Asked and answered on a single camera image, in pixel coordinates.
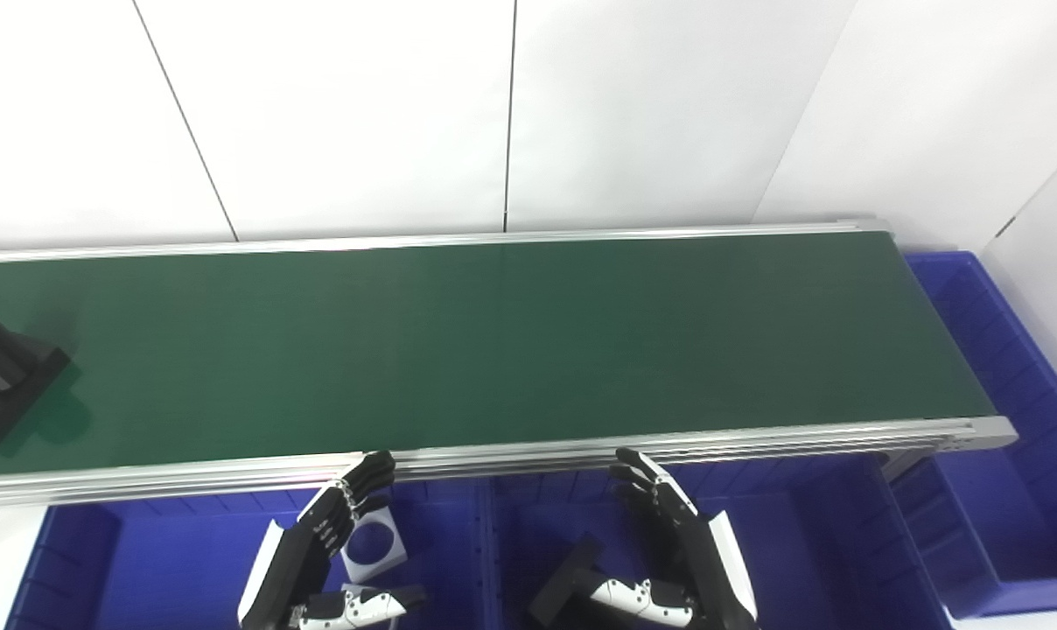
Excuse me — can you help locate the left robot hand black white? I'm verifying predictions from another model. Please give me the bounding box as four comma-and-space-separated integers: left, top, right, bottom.
237, 450, 427, 630

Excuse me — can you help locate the green conveyor belt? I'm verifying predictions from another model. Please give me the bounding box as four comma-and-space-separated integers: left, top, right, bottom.
0, 232, 998, 479
0, 217, 1019, 514

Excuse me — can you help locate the white square part with hole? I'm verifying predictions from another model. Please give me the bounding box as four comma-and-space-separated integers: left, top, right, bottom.
339, 507, 408, 584

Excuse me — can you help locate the large blue plastic bin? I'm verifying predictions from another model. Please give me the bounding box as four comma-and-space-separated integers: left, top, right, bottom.
878, 249, 1057, 619

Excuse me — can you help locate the black part with square base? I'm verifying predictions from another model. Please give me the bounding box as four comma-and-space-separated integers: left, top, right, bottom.
0, 308, 74, 448

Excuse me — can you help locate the black block part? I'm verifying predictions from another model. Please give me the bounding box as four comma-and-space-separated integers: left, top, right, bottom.
528, 535, 606, 627

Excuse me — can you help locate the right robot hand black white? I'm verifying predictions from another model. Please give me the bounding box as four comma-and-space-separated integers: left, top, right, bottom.
589, 447, 760, 630

